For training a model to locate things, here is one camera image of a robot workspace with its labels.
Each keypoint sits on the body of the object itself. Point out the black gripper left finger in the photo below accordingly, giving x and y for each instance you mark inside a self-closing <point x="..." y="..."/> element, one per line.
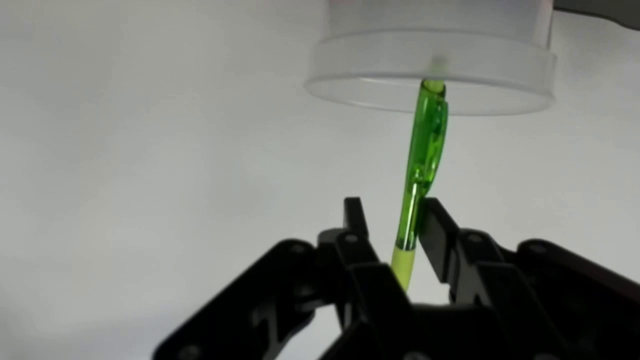
<point x="354" y="223"/>

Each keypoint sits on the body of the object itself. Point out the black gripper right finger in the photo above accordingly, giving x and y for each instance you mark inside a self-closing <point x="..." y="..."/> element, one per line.
<point x="436" y="234"/>

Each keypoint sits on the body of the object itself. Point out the green translucent pen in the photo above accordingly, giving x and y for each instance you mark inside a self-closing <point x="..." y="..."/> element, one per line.
<point x="424" y="153"/>

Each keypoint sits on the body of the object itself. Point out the clear plastic cup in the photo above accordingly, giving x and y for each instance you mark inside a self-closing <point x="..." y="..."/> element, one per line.
<point x="490" y="54"/>

